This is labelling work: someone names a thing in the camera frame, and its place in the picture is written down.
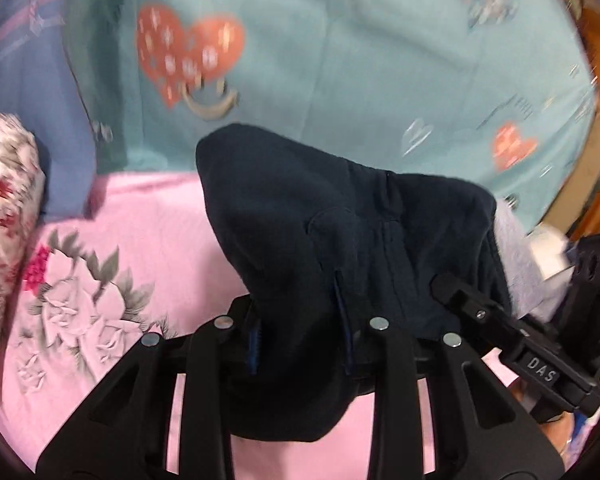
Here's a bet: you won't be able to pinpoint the pink floral bed sheet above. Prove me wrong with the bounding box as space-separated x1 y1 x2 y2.
0 170 521 480

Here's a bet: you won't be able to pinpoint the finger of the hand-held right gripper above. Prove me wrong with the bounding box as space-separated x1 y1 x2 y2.
431 272 600 417

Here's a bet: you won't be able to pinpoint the wooden bed frame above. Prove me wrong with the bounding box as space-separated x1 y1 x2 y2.
542 2 600 241

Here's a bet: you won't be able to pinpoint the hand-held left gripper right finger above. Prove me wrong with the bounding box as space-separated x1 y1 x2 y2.
332 280 566 480

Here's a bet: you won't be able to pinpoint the blue pillow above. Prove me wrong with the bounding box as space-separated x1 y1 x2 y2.
0 0 98 221

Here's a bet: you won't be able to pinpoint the red and white floral pillow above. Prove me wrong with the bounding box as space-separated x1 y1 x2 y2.
0 110 46 401

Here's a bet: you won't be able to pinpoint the teal heart print blanket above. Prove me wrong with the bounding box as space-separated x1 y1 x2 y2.
62 0 600 226

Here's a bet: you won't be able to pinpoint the black pants with grey waistband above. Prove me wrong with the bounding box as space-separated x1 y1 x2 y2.
195 122 568 443

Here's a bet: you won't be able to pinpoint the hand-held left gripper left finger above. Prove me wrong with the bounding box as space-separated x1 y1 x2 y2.
35 295 266 480

